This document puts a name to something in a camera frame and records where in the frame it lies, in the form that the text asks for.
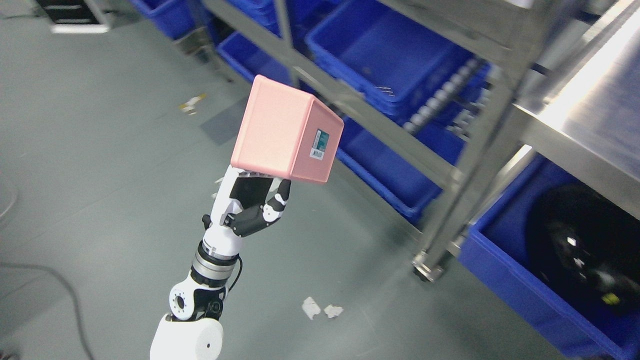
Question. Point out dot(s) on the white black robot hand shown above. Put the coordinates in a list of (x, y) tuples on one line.
[(246, 203)]

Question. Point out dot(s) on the pink plastic storage box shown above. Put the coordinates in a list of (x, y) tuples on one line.
[(287, 133)]

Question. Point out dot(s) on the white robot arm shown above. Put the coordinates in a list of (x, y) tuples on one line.
[(191, 329)]

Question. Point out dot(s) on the blue bin lower shelf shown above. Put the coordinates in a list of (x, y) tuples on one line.
[(406, 189)]

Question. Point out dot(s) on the blue bin shelf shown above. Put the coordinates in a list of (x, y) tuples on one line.
[(395, 63), (406, 189)]

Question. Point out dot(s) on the blue bin upper shelf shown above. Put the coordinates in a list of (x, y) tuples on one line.
[(395, 63)]

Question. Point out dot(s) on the stainless steel shelf rack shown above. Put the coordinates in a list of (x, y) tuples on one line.
[(509, 34)]

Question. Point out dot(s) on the blue bin under table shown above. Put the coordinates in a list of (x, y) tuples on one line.
[(495, 252)]

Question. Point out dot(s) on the black helmet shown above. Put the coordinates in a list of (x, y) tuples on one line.
[(584, 247)]

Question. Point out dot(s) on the stainless steel work table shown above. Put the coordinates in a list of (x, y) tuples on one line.
[(583, 116)]

